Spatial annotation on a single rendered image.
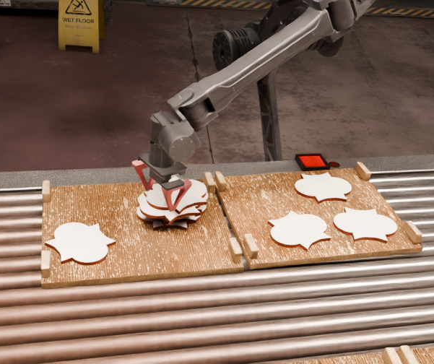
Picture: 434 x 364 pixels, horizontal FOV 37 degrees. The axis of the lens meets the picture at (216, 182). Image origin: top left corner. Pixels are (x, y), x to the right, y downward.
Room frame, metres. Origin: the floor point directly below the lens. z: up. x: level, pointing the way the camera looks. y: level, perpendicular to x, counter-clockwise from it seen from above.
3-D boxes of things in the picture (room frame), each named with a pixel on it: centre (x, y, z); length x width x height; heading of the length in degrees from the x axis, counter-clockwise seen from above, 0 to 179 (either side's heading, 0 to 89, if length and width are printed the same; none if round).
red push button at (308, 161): (1.55, -0.26, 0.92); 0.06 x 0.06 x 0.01; 15
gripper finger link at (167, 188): (1.17, 0.10, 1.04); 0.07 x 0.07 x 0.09; 40
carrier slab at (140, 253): (1.17, 0.17, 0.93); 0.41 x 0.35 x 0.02; 105
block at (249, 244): (1.11, -0.09, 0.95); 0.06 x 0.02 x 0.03; 17
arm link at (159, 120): (1.20, 0.12, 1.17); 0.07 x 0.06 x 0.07; 29
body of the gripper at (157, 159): (1.20, 0.12, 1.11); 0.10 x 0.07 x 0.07; 40
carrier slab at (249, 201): (1.30, -0.23, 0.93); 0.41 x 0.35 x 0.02; 107
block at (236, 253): (1.10, -0.05, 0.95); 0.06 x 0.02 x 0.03; 15
